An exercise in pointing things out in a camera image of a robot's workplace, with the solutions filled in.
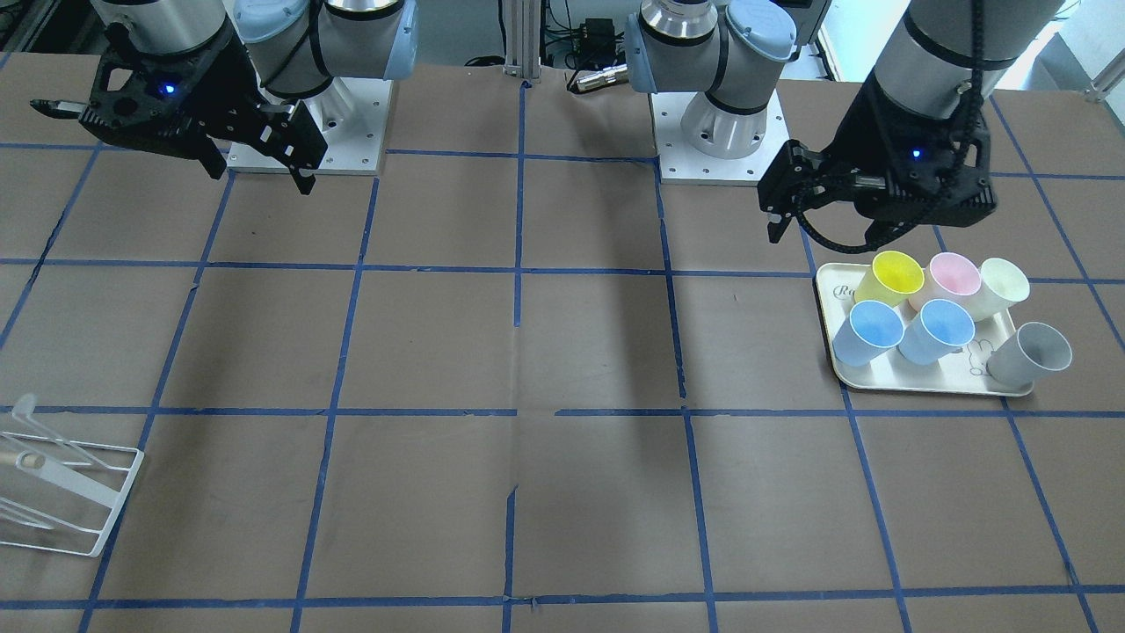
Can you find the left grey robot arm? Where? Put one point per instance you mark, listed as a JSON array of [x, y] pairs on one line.
[[730, 59]]

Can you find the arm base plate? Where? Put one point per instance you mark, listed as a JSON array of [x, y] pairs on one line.
[[353, 115], [683, 164]]

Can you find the yellow plastic cup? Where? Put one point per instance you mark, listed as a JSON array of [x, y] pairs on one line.
[[891, 279]]

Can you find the silver cylindrical connector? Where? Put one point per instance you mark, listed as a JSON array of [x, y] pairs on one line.
[[598, 80]]

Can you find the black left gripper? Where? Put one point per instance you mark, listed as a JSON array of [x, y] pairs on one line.
[[851, 151]]

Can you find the cream serving tray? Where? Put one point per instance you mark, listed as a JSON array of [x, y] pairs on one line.
[[962, 372]]

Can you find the white wire cup rack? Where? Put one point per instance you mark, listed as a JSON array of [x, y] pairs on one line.
[[60, 495]]

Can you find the pink plastic cup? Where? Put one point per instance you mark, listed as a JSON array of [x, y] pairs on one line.
[[947, 276]]

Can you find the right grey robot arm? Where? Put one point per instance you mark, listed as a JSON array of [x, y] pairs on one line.
[[296, 48]]

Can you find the cream white plastic cup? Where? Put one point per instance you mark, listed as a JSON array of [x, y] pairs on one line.
[[1002, 285]]

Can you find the light blue plastic cup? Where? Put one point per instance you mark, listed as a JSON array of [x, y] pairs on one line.
[[939, 328]]

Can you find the grey plastic cup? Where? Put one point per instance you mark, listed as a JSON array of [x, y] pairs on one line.
[[1036, 350]]

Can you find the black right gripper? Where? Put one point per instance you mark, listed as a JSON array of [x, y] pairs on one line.
[[230, 95]]

